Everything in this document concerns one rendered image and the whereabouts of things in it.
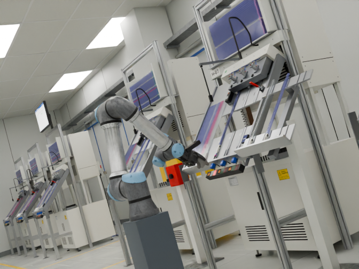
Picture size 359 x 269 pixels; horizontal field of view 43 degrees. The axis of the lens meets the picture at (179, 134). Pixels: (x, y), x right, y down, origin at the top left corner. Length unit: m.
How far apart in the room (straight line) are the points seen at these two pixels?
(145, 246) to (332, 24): 2.99
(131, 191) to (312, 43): 1.59
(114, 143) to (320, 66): 1.46
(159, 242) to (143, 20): 4.48
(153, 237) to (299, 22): 1.70
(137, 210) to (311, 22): 1.73
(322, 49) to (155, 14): 3.67
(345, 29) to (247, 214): 2.05
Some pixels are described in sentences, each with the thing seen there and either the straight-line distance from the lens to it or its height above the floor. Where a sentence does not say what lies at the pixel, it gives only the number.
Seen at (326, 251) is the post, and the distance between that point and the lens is 2.49.
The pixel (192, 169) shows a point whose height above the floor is 0.71.
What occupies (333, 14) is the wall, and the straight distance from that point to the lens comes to 4.50.
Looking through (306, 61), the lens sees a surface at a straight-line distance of 3.04.
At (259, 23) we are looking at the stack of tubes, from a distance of 2.96.
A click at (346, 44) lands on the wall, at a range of 4.42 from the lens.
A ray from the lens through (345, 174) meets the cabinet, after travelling 3.04.
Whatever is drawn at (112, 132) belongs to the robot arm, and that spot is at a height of 1.02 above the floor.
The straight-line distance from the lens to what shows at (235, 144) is 2.68.
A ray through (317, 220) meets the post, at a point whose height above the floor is 0.29.
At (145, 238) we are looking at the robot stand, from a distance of 2.21.
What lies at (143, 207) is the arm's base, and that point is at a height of 0.60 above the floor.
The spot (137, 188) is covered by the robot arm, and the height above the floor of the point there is 0.70.
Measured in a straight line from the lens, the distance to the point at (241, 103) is 2.90.
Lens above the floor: 0.72
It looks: 4 degrees up
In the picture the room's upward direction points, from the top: 16 degrees counter-clockwise
